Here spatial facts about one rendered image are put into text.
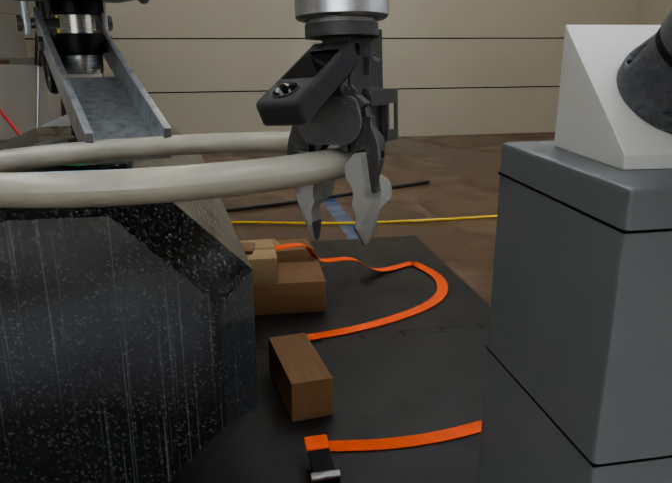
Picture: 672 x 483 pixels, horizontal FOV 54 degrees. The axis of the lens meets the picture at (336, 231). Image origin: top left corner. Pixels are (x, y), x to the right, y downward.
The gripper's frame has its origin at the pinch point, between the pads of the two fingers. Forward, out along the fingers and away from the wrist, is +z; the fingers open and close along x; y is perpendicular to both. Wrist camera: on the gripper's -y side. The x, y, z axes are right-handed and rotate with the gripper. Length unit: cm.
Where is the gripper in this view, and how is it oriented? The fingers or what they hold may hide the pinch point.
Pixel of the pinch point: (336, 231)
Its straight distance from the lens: 65.6
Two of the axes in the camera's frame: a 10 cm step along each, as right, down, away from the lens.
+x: -8.6, -0.8, 5.1
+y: 5.1, -1.9, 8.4
